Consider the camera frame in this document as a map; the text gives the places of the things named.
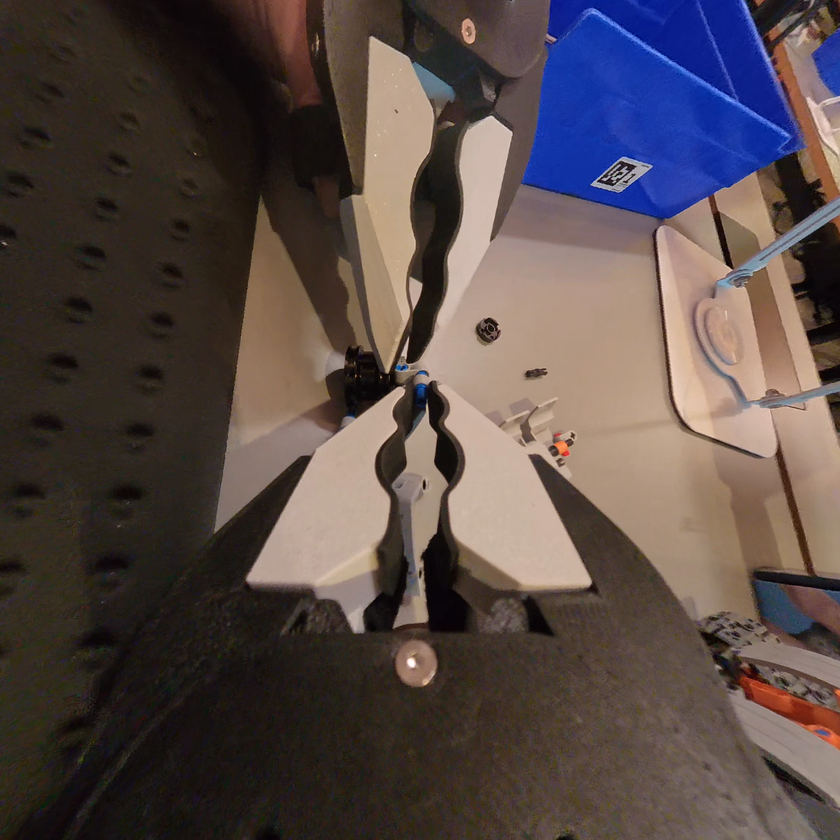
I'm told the black dimpled mat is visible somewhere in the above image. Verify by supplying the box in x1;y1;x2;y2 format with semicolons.
0;0;277;840

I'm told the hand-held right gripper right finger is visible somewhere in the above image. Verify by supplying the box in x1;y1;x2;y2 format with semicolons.
427;382;593;597

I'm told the blue plastic bin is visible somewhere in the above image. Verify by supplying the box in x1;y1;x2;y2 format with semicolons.
521;0;807;219

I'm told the person's left hand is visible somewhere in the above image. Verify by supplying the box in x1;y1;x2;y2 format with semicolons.
259;0;343;221

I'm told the grey orange axle assembly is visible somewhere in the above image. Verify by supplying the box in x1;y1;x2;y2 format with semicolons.
489;395;580;468

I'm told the tracked toy brick robot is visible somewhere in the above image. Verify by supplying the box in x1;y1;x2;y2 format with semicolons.
697;609;840;798

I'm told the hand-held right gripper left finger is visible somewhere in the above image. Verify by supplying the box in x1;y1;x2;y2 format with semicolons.
245;385;409;595

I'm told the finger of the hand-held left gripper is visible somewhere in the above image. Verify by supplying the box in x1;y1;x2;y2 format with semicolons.
339;36;455;374
407;117;515;366

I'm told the black toy wheel hub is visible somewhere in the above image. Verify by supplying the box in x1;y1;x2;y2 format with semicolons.
338;344;432;431

